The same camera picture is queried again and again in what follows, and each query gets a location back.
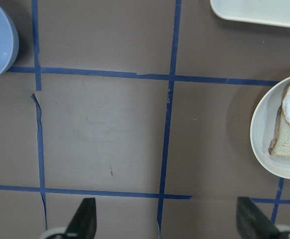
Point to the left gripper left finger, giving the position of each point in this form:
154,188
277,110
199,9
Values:
84,222

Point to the white round plate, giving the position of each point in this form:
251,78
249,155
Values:
262,130

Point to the cream bear tray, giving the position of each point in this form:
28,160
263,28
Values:
266,12

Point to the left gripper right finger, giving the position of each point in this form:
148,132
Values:
251,223

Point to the bottom bread slice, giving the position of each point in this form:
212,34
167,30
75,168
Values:
280,143

